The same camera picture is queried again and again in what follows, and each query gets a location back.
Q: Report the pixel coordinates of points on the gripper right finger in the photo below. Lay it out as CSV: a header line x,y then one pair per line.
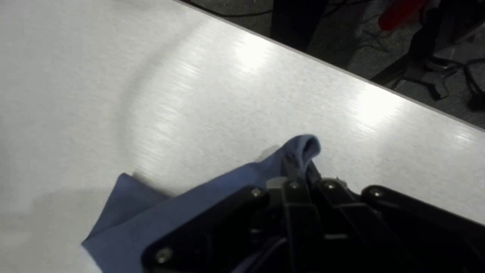
x,y
398,227

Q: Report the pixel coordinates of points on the blue T-shirt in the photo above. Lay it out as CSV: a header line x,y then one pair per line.
x,y
182,208

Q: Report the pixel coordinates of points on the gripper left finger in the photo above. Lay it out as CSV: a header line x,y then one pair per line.
x,y
212,223

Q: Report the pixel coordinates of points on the red object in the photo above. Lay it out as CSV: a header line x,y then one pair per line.
x,y
399,13

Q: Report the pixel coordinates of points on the black office chair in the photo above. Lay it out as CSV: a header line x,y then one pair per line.
x,y
418,70

